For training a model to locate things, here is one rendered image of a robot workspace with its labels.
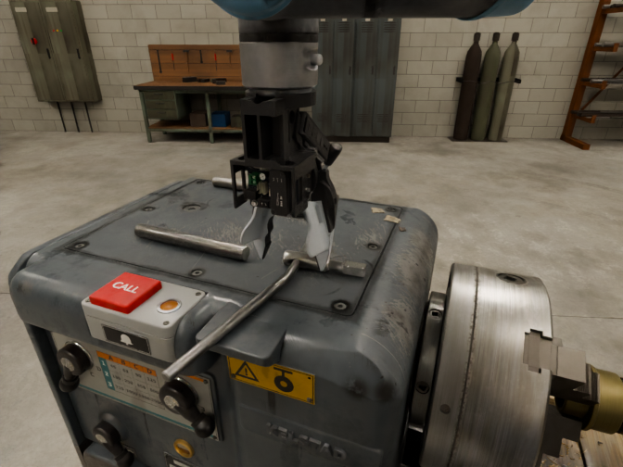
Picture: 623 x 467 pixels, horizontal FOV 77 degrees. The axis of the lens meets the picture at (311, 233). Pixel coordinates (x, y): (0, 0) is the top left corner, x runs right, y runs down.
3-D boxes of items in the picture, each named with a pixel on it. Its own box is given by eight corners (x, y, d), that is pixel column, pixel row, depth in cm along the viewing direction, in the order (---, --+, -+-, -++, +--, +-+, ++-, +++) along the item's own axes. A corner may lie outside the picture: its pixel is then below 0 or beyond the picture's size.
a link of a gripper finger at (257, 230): (223, 265, 48) (238, 201, 43) (247, 244, 53) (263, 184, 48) (246, 276, 47) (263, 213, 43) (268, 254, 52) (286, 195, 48)
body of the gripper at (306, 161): (232, 213, 42) (220, 94, 37) (268, 187, 49) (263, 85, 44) (298, 224, 40) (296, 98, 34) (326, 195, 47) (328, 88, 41)
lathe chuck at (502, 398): (436, 528, 53) (480, 318, 44) (447, 388, 81) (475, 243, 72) (509, 557, 50) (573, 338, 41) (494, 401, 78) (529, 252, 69)
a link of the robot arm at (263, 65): (261, 42, 42) (335, 42, 39) (264, 87, 44) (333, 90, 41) (223, 43, 36) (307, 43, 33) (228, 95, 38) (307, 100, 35)
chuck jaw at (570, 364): (502, 386, 57) (522, 369, 47) (504, 353, 59) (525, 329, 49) (591, 410, 53) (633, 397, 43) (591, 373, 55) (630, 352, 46)
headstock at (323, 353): (53, 450, 72) (-30, 269, 55) (205, 304, 112) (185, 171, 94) (371, 602, 53) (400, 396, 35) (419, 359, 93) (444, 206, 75)
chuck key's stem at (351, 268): (366, 272, 54) (287, 259, 57) (367, 258, 53) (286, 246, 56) (363, 282, 52) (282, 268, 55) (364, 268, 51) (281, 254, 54)
